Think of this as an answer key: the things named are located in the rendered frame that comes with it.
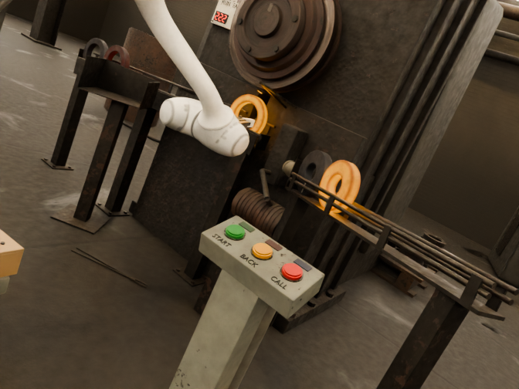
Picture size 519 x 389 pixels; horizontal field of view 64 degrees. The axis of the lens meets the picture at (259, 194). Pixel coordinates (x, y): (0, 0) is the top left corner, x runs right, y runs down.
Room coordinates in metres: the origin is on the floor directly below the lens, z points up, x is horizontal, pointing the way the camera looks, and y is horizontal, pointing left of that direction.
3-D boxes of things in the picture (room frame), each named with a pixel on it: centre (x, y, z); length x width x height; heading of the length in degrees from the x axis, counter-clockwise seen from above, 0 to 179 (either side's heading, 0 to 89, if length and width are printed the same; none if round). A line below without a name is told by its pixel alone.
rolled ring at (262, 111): (1.76, 0.18, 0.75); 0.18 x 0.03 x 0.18; 60
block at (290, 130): (1.65, -0.03, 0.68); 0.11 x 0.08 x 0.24; 151
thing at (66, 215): (1.77, 0.74, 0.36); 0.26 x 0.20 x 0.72; 96
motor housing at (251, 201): (1.47, -0.04, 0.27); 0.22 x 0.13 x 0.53; 61
